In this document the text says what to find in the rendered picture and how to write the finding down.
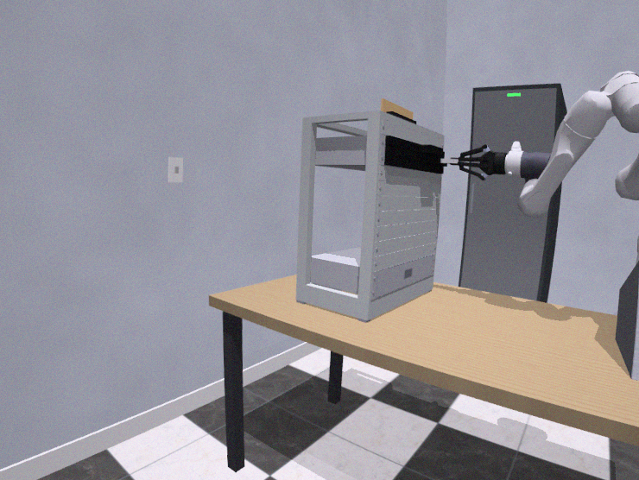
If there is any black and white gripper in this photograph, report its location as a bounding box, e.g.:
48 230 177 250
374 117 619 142
440 144 507 180

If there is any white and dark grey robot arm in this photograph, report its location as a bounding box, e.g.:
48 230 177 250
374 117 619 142
504 71 639 218

